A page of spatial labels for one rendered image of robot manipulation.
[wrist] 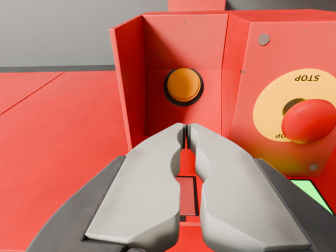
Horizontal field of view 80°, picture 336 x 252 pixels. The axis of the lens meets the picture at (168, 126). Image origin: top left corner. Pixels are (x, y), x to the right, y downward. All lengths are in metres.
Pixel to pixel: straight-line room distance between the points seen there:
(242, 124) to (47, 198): 0.31
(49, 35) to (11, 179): 0.78
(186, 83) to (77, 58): 0.89
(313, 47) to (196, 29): 0.11
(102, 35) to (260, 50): 0.88
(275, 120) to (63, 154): 0.39
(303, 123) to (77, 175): 0.35
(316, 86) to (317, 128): 0.04
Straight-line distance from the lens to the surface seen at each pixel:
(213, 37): 0.25
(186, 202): 0.21
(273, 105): 0.20
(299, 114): 0.18
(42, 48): 1.15
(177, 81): 0.24
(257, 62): 0.18
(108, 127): 0.51
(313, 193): 0.26
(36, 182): 0.43
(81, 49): 1.07
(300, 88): 0.20
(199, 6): 0.83
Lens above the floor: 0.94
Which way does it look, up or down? 57 degrees down
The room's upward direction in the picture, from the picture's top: 174 degrees counter-clockwise
